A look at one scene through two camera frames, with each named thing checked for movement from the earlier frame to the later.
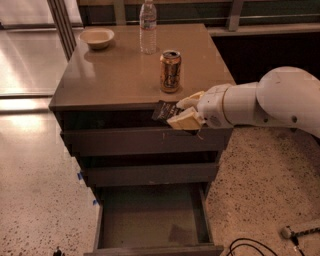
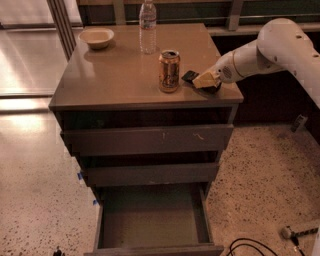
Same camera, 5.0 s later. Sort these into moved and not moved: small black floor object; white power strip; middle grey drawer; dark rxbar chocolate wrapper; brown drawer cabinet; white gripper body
Moved: dark rxbar chocolate wrapper; white gripper body
Not moved: middle grey drawer; small black floor object; brown drawer cabinet; white power strip
